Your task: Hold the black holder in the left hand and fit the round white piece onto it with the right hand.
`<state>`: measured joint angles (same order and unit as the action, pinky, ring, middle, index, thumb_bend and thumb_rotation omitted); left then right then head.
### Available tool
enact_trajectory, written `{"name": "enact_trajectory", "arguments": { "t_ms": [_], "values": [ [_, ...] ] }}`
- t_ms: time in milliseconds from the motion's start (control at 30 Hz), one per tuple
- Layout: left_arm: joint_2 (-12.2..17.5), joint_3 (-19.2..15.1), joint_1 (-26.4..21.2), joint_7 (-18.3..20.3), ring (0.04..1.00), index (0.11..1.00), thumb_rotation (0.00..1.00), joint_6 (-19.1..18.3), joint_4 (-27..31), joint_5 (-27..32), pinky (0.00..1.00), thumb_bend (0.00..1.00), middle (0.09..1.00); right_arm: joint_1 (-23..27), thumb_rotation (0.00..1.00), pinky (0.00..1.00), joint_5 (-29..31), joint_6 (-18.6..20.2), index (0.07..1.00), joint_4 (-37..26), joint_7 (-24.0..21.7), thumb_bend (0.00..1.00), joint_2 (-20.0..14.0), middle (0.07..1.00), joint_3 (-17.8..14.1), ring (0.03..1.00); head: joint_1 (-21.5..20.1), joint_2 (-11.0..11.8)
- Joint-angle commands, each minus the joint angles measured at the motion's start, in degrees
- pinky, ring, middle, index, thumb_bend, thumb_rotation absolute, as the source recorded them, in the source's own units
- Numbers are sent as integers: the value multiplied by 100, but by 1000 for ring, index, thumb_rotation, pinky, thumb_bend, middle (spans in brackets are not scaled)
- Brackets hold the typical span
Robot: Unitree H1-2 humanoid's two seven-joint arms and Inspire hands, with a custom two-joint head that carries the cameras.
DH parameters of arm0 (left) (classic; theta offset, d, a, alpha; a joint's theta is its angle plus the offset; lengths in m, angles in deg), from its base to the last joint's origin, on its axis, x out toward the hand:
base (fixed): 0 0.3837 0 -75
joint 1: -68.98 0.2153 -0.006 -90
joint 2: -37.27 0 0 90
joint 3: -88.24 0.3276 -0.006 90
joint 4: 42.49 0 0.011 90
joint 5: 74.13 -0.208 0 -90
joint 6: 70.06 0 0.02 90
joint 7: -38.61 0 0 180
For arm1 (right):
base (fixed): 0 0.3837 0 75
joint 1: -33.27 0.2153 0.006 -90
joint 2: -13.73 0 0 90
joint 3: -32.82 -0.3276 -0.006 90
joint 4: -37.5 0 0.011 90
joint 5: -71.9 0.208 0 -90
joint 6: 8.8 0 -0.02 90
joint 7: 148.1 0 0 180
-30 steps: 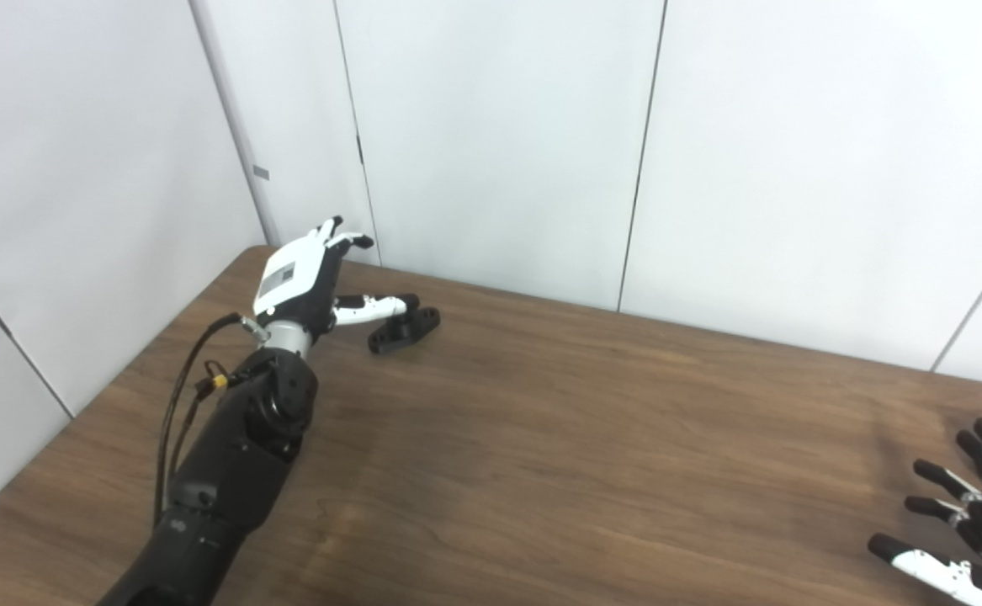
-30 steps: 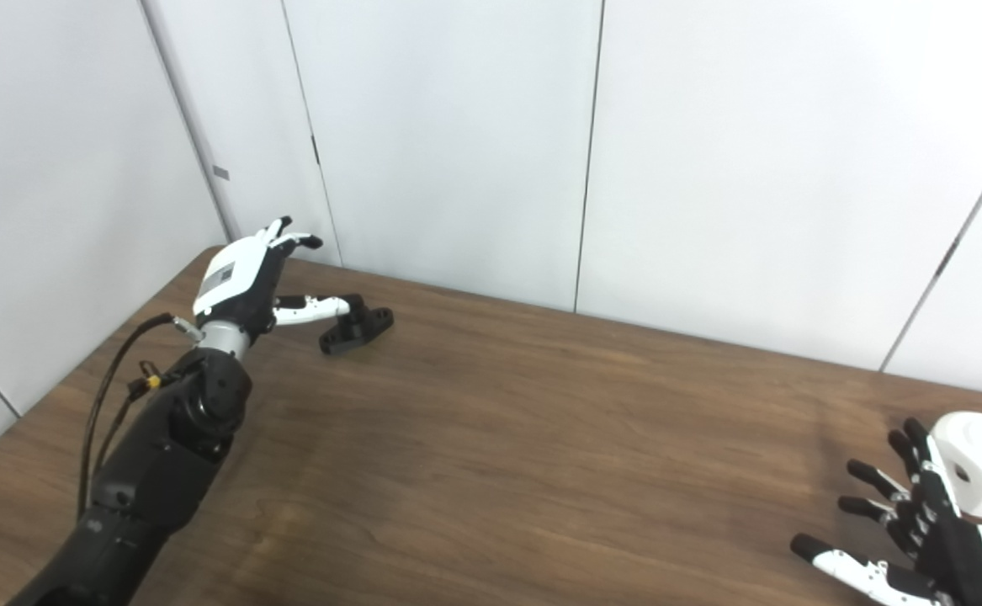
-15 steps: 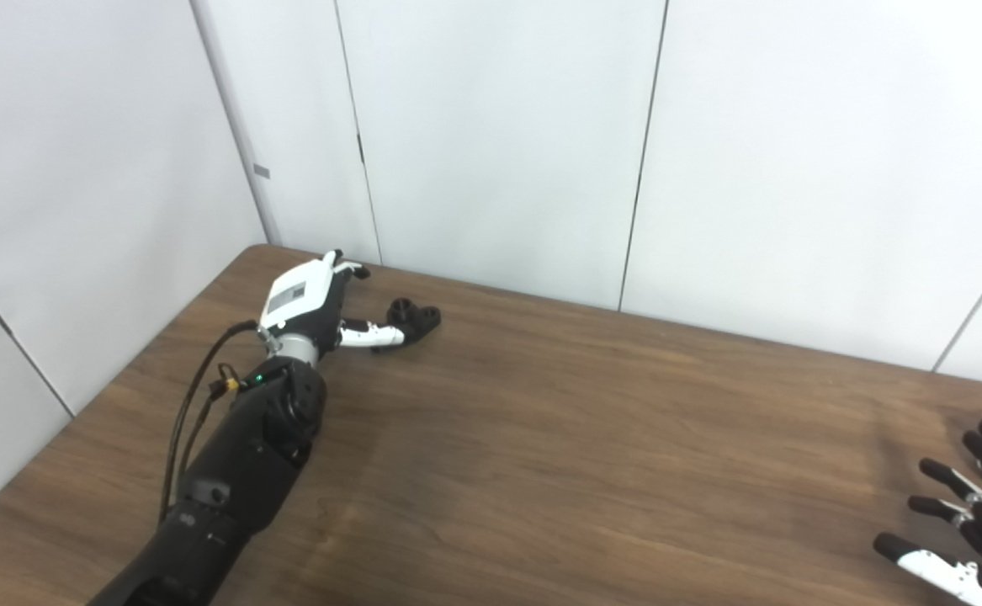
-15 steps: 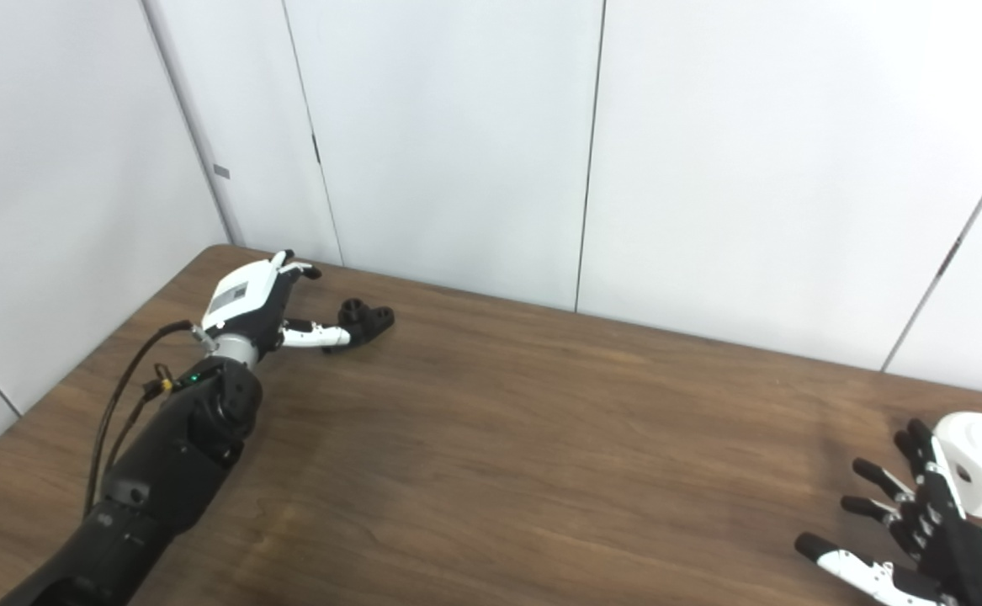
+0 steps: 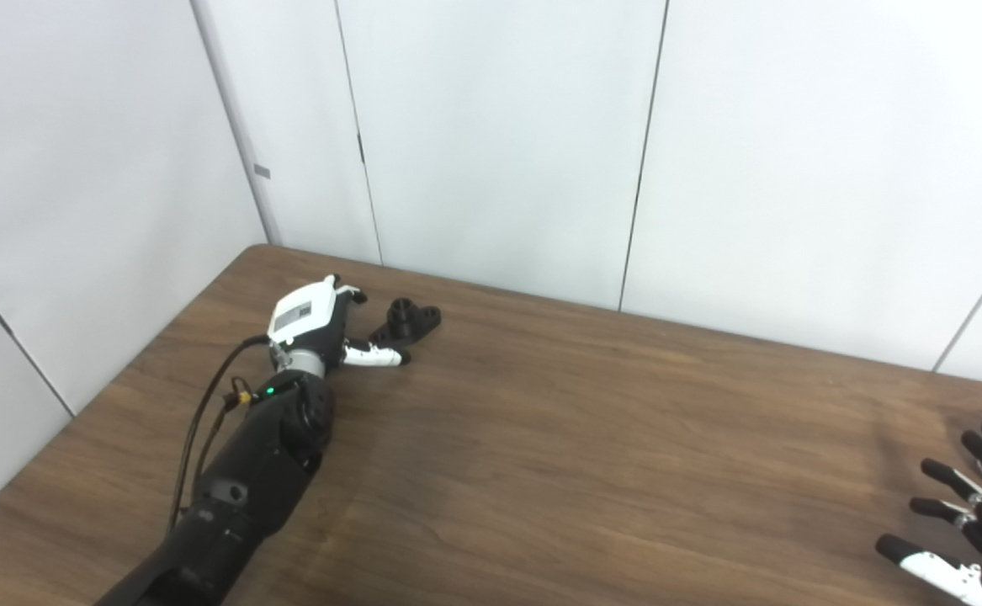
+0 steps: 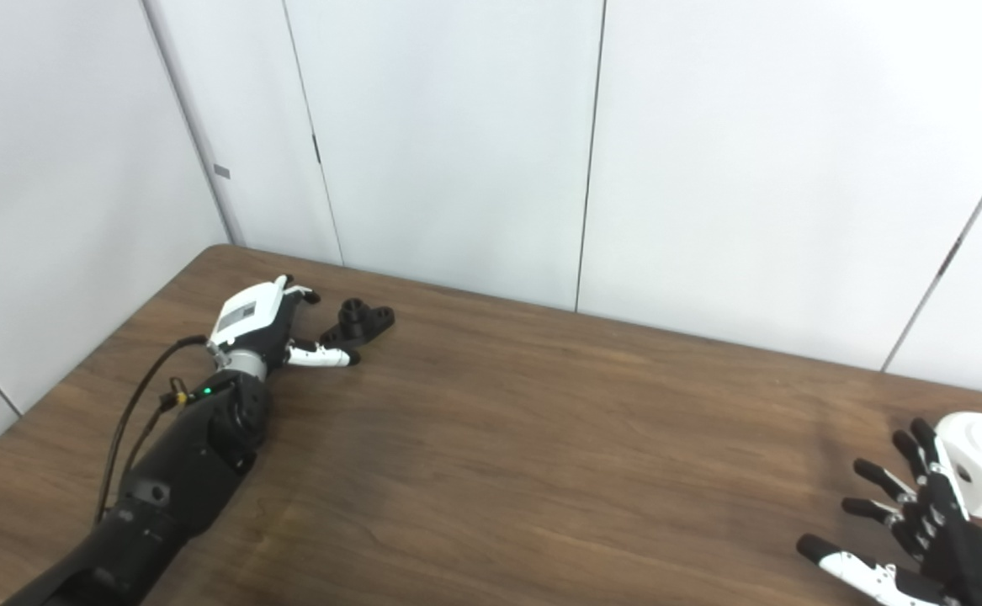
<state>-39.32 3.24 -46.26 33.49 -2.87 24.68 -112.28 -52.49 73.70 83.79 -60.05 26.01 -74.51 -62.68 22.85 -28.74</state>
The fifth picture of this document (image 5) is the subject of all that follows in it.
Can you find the black plastic holder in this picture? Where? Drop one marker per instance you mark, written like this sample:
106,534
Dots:
411,324

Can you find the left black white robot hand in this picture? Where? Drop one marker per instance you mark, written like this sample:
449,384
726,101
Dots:
305,311

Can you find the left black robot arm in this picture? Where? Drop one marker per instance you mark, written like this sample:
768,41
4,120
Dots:
255,471

